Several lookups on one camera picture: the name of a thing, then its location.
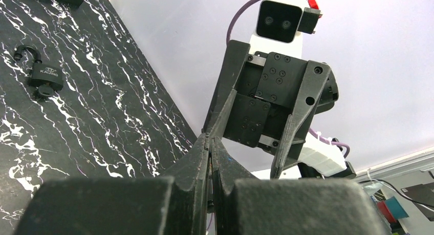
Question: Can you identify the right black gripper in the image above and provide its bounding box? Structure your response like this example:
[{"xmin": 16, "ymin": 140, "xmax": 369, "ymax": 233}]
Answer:
[{"xmin": 202, "ymin": 40, "xmax": 339, "ymax": 179}]

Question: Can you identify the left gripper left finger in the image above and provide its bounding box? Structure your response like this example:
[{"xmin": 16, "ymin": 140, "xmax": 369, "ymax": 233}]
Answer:
[{"xmin": 15, "ymin": 134, "xmax": 209, "ymax": 234}]

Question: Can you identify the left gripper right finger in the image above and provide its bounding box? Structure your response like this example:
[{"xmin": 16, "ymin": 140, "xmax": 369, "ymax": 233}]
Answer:
[{"xmin": 210, "ymin": 137, "xmax": 388, "ymax": 234}]

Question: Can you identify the black padlock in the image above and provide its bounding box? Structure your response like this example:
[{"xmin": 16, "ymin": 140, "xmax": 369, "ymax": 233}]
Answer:
[{"xmin": 13, "ymin": 45, "xmax": 64, "ymax": 99}]

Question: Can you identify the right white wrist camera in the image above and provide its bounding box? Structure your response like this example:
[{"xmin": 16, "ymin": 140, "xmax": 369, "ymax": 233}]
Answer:
[{"xmin": 249, "ymin": 0, "xmax": 323, "ymax": 58}]

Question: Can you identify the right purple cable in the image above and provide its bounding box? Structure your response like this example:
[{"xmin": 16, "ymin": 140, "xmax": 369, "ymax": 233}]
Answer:
[{"xmin": 226, "ymin": 0, "xmax": 352, "ymax": 160}]

